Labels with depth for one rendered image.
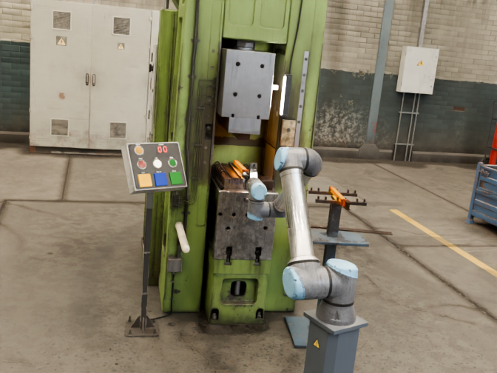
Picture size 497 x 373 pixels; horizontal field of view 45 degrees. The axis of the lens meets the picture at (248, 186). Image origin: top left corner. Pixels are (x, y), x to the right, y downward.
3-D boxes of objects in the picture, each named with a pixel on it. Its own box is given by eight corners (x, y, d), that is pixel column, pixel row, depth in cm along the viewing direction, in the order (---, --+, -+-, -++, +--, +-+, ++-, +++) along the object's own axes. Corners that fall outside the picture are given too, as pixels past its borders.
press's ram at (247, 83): (282, 121, 375) (289, 55, 366) (221, 116, 367) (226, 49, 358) (267, 111, 415) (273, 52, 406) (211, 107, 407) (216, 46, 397)
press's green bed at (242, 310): (264, 326, 402) (271, 260, 391) (208, 326, 394) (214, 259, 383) (247, 291, 455) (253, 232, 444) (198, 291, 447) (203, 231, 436)
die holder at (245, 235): (271, 260, 391) (279, 193, 380) (213, 259, 383) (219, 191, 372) (254, 232, 444) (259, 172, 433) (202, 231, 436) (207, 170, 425)
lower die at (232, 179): (254, 189, 383) (255, 177, 381) (222, 189, 379) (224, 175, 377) (242, 174, 423) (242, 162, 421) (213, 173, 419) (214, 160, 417)
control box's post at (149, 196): (146, 330, 382) (154, 163, 356) (139, 330, 381) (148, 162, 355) (145, 327, 385) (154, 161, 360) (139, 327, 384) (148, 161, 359)
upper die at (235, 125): (259, 134, 375) (261, 119, 372) (228, 132, 370) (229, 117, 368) (246, 123, 414) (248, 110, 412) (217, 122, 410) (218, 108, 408)
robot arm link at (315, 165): (328, 143, 301) (282, 204, 358) (305, 143, 297) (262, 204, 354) (333, 163, 296) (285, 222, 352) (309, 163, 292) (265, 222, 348)
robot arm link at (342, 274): (360, 303, 280) (365, 268, 276) (327, 305, 275) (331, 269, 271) (345, 290, 294) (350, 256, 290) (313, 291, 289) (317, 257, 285)
